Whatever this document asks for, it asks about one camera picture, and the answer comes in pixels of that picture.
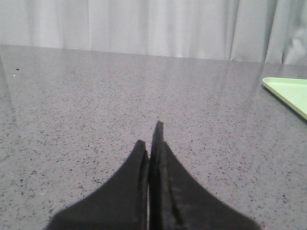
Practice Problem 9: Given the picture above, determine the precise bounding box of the white curtain backdrop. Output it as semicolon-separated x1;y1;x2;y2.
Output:
0;0;307;65

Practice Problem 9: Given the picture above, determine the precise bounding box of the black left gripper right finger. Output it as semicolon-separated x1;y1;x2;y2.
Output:
149;121;260;230

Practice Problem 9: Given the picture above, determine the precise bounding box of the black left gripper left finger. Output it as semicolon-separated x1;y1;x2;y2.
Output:
48;140;149;230

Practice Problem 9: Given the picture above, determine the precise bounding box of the light green tray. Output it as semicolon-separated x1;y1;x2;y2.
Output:
262;77;307;120

